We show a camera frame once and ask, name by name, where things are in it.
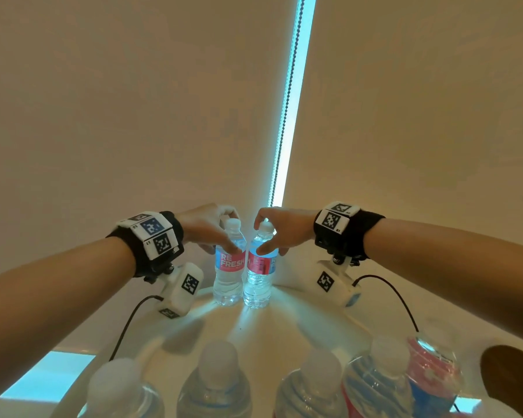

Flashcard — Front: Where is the person's left forearm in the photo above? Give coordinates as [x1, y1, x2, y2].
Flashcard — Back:
[0, 237, 137, 410]

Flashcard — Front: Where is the dark brown wooden chair back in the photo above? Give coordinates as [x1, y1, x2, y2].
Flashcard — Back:
[480, 345, 523, 418]

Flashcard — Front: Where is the black wrist strap with markers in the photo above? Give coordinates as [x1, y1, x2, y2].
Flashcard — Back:
[106, 211, 185, 284]
[313, 201, 385, 267]

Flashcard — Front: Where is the person's right hand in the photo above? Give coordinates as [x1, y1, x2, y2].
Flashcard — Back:
[253, 207, 318, 257]

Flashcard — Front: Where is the window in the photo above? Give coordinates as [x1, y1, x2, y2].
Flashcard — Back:
[0, 0, 483, 415]

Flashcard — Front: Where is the person's right forearm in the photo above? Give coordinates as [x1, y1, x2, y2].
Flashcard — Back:
[363, 218, 523, 349]

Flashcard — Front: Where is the clear water bottle red label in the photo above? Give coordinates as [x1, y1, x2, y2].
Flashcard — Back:
[243, 220, 280, 309]
[406, 326, 465, 418]
[177, 340, 253, 418]
[79, 358, 165, 418]
[273, 349, 348, 418]
[341, 335, 415, 418]
[212, 218, 248, 307]

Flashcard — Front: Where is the black bead blind chain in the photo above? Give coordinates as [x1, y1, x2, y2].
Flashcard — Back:
[268, 0, 307, 208]

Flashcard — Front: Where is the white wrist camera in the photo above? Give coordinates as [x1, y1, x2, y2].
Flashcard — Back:
[158, 262, 205, 319]
[316, 260, 362, 308]

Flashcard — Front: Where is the person's left hand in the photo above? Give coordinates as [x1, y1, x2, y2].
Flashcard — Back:
[176, 203, 241, 255]

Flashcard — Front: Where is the beige roller blind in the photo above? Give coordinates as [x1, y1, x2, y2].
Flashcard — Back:
[0, 0, 300, 355]
[282, 0, 523, 344]

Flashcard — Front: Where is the black camera cable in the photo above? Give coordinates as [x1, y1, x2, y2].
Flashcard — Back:
[352, 274, 420, 334]
[108, 294, 164, 363]

